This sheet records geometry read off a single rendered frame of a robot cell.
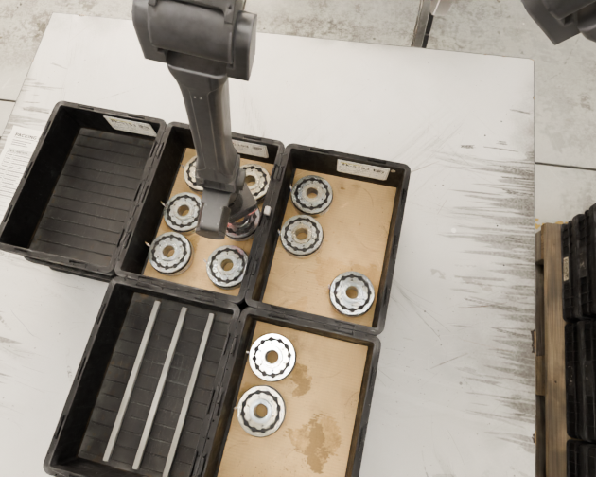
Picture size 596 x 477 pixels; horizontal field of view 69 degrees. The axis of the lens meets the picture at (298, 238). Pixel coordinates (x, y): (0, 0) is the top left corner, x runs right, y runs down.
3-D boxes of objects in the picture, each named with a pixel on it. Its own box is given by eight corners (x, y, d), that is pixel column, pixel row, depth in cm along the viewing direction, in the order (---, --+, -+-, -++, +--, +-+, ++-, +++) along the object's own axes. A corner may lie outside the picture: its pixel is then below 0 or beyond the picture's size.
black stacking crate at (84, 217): (81, 126, 121) (59, 101, 111) (182, 145, 118) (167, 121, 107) (24, 259, 110) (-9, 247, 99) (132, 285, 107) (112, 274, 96)
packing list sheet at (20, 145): (8, 125, 136) (7, 124, 135) (78, 133, 133) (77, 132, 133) (-32, 223, 126) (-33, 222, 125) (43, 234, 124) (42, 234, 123)
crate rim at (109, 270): (61, 104, 112) (57, 98, 110) (171, 125, 109) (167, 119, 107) (-4, 249, 101) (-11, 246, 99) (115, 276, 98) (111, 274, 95)
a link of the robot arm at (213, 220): (246, 166, 77) (198, 156, 76) (233, 227, 74) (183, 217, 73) (245, 189, 89) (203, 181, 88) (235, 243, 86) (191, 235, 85)
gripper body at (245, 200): (258, 205, 94) (253, 193, 87) (217, 229, 93) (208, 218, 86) (245, 182, 96) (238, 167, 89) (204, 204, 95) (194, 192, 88)
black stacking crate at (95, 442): (133, 286, 107) (113, 276, 96) (250, 313, 103) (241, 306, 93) (73, 460, 95) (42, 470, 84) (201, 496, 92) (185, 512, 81)
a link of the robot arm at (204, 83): (259, -4, 40) (142, -32, 39) (247, 48, 39) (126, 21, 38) (251, 170, 82) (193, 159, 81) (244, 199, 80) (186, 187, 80)
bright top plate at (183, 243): (159, 227, 106) (158, 226, 106) (197, 239, 105) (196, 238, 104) (142, 265, 103) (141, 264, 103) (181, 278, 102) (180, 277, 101)
